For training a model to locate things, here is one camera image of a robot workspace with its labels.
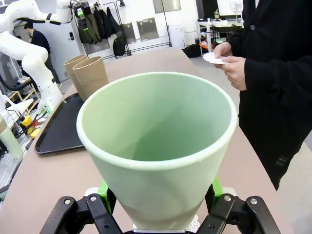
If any person's right hand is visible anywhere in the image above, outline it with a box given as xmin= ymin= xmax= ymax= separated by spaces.
xmin=214 ymin=41 xmax=234 ymax=59

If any black hanging backpack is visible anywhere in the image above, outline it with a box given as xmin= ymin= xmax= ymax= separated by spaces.
xmin=113 ymin=36 xmax=127 ymax=59

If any person in black cardigan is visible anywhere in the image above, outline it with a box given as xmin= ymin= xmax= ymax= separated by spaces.
xmin=220 ymin=0 xmax=312 ymax=191

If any white scalloped paper coaster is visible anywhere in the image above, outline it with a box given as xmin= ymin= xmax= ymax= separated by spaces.
xmin=186 ymin=214 xmax=202 ymax=231
xmin=202 ymin=51 xmax=220 ymax=64
xmin=214 ymin=56 xmax=234 ymax=65

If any pale green spare cup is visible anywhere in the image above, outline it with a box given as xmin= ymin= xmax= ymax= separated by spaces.
xmin=0 ymin=126 xmax=24 ymax=159

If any background person in black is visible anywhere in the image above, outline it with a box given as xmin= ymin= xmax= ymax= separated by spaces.
xmin=23 ymin=21 xmax=61 ymax=89

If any person's left forearm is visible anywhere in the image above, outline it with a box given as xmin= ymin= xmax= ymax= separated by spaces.
xmin=243 ymin=55 xmax=312 ymax=98

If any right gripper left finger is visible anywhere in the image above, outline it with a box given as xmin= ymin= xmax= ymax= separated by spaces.
xmin=45 ymin=179 xmax=124 ymax=234

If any black hanging jacket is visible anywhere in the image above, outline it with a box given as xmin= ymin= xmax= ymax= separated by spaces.
xmin=94 ymin=6 xmax=120 ymax=39

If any white box appliance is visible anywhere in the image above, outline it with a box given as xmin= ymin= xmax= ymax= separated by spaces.
xmin=168 ymin=24 xmax=186 ymax=49

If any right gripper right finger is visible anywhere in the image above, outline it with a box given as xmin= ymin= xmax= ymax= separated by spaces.
xmin=195 ymin=176 xmax=281 ymax=234

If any black floor bag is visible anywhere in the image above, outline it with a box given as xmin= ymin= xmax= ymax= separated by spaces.
xmin=182 ymin=43 xmax=204 ymax=59

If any brown cup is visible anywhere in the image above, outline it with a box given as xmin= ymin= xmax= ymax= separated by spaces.
xmin=72 ymin=56 xmax=109 ymax=102
xmin=63 ymin=54 xmax=88 ymax=93

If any grey wall panel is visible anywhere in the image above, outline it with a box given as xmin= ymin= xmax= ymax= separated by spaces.
xmin=120 ymin=21 xmax=137 ymax=44
xmin=136 ymin=17 xmax=160 ymax=41

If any person's left hand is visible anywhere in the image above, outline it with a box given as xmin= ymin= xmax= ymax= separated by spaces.
xmin=220 ymin=56 xmax=247 ymax=91

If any white table with clutter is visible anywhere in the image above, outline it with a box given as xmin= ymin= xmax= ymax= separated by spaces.
xmin=196 ymin=18 xmax=244 ymax=56

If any olive green hanging jacket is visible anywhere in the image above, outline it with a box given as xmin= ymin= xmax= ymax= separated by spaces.
xmin=77 ymin=7 xmax=102 ymax=45

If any black plastic tray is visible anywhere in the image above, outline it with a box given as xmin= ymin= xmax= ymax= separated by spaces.
xmin=34 ymin=92 xmax=86 ymax=156

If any person's right forearm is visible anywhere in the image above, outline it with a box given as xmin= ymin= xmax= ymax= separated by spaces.
xmin=228 ymin=28 xmax=247 ymax=53

